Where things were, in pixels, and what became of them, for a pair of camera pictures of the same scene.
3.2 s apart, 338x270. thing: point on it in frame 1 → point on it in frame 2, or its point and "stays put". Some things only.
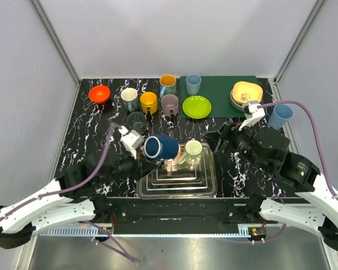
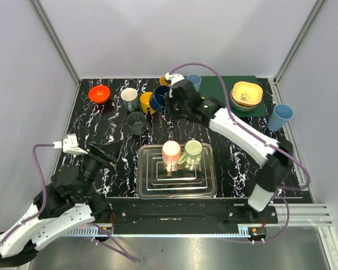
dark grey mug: (137, 121) stays put
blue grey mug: (129, 98) stays put
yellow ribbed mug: (149, 99) stays put
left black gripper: (142, 157) → (100, 154)
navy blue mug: (161, 147) → (158, 102)
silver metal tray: (183, 184) stays put
